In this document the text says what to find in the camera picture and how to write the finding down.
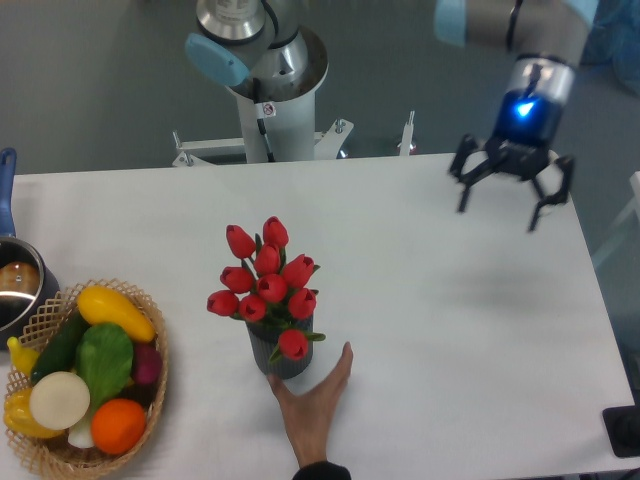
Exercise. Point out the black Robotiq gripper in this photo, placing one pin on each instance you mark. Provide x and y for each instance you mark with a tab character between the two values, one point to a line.
518	146

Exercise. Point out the red tulip bouquet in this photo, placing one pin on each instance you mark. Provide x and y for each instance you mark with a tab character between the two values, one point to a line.
266	286

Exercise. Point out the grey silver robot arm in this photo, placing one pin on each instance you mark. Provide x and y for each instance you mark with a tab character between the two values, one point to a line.
261	53

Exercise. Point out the dark sleeved forearm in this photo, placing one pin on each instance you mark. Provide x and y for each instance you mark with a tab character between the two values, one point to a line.
322	470

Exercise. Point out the dark grey ribbed vase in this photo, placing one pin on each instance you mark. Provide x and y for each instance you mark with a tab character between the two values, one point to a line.
282	350

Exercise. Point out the bare human hand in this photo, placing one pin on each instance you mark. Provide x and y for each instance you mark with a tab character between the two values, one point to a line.
308	417

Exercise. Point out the blue plastic bag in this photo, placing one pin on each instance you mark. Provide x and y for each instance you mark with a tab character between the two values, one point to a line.
614	41

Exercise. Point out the black device at table edge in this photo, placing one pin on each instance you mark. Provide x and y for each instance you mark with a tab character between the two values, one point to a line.
622	426

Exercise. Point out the purple red onion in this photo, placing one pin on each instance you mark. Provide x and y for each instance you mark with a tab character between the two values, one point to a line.
147	364

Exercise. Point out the yellow squash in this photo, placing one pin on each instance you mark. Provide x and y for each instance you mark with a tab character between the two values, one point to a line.
99	304

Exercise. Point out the green lettuce leaf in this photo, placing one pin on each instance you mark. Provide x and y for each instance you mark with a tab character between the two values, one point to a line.
104	360

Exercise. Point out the orange fruit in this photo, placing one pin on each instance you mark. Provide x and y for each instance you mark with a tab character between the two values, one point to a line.
118	425

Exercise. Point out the dark green cucumber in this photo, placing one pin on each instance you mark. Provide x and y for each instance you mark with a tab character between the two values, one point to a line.
60	352

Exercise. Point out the white round radish slice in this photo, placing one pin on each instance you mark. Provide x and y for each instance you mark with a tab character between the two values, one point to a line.
59	400

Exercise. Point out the yellow banana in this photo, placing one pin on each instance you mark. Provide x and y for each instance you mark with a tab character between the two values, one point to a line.
22	358

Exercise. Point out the woven wicker basket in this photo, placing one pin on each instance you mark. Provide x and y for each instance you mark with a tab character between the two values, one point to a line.
55	458

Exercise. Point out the yellow bell pepper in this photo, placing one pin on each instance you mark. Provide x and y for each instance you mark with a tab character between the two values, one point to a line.
18	417

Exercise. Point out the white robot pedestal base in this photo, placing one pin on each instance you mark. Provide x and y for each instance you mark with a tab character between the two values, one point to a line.
277	111

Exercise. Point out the blue handled saucepan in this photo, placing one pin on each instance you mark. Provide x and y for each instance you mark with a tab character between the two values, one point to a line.
26	282

